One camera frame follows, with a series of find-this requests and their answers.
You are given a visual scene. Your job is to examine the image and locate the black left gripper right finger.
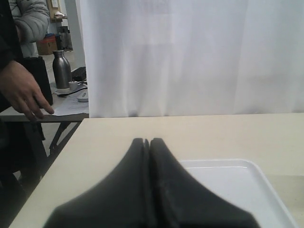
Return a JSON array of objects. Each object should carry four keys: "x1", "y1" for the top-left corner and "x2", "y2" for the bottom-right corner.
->
[{"x1": 149, "y1": 138, "x2": 259, "y2": 228}]

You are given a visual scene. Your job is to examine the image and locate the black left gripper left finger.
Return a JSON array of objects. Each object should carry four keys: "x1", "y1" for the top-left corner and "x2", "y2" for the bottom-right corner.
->
[{"x1": 44, "y1": 138, "x2": 152, "y2": 228}]

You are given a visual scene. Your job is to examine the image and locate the stainless steel bottle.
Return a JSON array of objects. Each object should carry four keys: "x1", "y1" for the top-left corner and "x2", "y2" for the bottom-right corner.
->
[{"x1": 52, "y1": 50, "x2": 72, "y2": 89}]

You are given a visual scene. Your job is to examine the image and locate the bystander hand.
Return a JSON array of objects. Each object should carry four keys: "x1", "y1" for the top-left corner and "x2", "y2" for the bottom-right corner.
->
[{"x1": 0, "y1": 60, "x2": 54, "y2": 121}]

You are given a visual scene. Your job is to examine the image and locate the white plastic tray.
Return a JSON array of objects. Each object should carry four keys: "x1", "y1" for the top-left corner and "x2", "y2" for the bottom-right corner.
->
[{"x1": 181, "y1": 160, "x2": 298, "y2": 228}]

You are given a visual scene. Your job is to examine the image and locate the papers on side table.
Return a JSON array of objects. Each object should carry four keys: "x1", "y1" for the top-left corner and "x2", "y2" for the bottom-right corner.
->
[{"x1": 53, "y1": 87, "x2": 89, "y2": 116}]

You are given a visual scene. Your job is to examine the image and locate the small white cup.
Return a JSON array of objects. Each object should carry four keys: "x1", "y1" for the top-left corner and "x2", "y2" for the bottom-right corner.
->
[{"x1": 69, "y1": 81, "x2": 78, "y2": 91}]

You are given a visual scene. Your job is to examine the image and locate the black keyboard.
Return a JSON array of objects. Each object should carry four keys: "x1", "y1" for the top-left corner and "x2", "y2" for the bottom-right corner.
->
[{"x1": 71, "y1": 66, "x2": 86, "y2": 82}]

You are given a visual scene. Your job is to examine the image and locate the white curtain backdrop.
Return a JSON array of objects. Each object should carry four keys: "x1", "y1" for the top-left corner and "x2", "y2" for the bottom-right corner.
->
[{"x1": 80, "y1": 0, "x2": 304, "y2": 118}]

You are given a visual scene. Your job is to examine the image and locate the grey side table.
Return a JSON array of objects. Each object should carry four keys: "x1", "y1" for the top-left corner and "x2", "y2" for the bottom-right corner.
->
[{"x1": 0, "y1": 90, "x2": 90, "y2": 167}]

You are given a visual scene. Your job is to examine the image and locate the black box on side table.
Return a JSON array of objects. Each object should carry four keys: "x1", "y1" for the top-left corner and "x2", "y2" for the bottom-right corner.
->
[{"x1": 22, "y1": 56, "x2": 53, "y2": 105}]

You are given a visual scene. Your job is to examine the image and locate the cardboard box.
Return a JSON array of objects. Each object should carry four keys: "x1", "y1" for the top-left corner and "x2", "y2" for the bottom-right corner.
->
[{"x1": 37, "y1": 37, "x2": 57, "y2": 55}]

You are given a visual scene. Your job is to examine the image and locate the grey puffer jacket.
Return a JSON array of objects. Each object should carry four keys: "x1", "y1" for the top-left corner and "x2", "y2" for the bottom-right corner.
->
[{"x1": 9, "y1": 0, "x2": 50, "y2": 43}]

